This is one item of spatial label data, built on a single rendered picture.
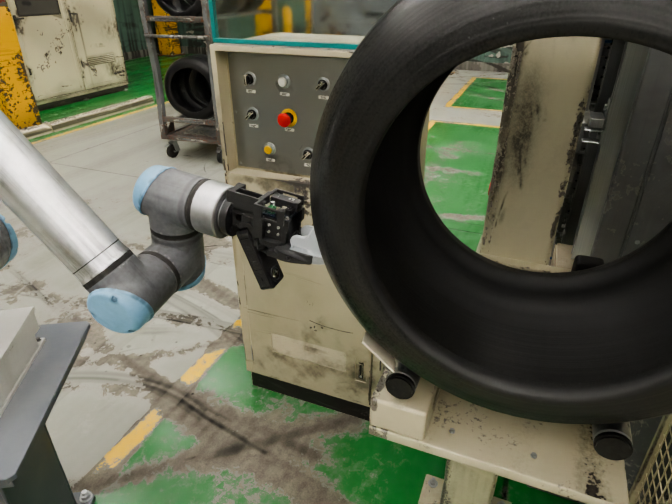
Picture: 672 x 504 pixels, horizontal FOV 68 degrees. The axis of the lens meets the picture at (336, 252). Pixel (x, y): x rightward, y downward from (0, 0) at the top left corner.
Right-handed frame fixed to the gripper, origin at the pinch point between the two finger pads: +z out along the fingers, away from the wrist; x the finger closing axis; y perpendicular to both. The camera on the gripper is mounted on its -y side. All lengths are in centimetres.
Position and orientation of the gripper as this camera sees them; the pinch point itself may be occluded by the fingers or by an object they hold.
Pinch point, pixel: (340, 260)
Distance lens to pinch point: 77.2
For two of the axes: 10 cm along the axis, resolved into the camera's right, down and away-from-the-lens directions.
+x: 3.8, -4.4, 8.1
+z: 9.2, 2.9, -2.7
